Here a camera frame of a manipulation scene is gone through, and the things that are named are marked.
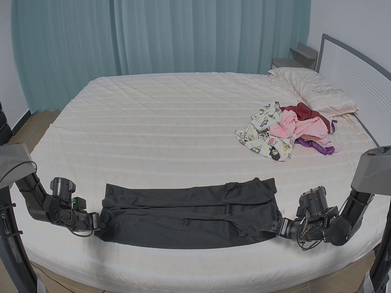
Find black T-shirt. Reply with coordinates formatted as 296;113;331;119
95;177;283;249

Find blue-green curtain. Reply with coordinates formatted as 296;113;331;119
114;0;312;75
12;0;123;115

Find white printed garment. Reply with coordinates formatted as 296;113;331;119
235;100;296;162

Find bed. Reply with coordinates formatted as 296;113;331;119
9;33;391;293

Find cream pillow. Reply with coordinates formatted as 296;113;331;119
268;67;360;117

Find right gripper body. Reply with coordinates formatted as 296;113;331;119
276;218;302;240

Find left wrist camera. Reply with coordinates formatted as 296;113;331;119
71;197;87;212

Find dark red garment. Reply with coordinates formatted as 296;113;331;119
280;102;332;134

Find purple garment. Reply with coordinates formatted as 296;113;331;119
295;119;338;157

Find black cable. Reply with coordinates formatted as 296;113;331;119
68;225;94;237
298;237;325;251
31;263;105;293

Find grey bedside table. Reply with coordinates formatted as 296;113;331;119
272;42;318;71

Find pink garment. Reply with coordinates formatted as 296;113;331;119
268;110;341;152

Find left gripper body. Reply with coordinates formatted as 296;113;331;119
73;211;100;234

